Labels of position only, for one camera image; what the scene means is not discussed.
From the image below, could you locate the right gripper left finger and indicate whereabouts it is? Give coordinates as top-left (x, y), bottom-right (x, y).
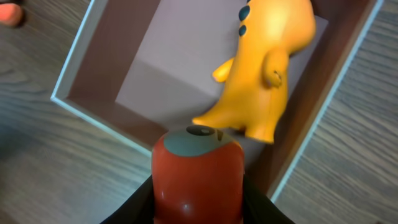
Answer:
top-left (101, 175), bottom-right (155, 224)

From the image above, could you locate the white plush duck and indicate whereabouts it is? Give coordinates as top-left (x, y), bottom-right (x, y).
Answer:
top-left (1, 2), bottom-right (24, 27)

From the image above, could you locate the white box with pink interior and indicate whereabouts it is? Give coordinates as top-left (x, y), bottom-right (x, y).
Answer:
top-left (51, 0), bottom-right (382, 201)

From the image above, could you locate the orange dinosaur toy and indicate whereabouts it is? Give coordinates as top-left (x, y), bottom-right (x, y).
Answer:
top-left (192, 0), bottom-right (316, 144)

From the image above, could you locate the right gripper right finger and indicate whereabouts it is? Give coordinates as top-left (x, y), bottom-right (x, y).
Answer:
top-left (243, 175), bottom-right (295, 224)

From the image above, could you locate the red ball toy with eye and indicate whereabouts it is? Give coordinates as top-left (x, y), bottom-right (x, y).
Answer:
top-left (151, 125), bottom-right (244, 224)

